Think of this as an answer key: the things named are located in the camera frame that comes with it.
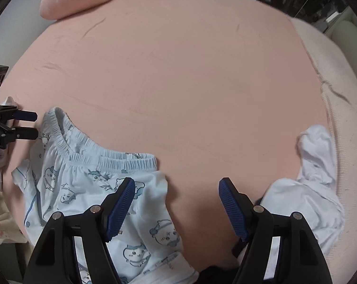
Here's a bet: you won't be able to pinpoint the navy garment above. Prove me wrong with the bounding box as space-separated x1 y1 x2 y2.
196 268 241 284

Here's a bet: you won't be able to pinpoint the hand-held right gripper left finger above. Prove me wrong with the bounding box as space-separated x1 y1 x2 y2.
23 177 137 284

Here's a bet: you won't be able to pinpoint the light blue printed pajama top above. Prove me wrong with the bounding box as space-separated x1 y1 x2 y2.
12 160 46 237

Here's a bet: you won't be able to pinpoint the beige dotted clothing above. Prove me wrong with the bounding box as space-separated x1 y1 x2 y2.
0 180 29 247

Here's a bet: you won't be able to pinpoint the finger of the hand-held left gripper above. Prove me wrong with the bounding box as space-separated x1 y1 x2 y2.
7 110 38 125
7 127 38 142

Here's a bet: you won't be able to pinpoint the light blue printed pajama pants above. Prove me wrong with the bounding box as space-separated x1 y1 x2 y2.
36 106 199 284

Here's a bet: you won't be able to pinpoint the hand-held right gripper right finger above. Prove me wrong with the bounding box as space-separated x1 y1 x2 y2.
218 177 334 284

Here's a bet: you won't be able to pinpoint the grey-green padded headboard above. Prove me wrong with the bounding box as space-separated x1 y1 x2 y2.
329 9 357 95

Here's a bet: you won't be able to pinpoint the beige waffle pillow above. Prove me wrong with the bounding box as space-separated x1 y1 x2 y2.
291 18 353 101
320 77 357 243

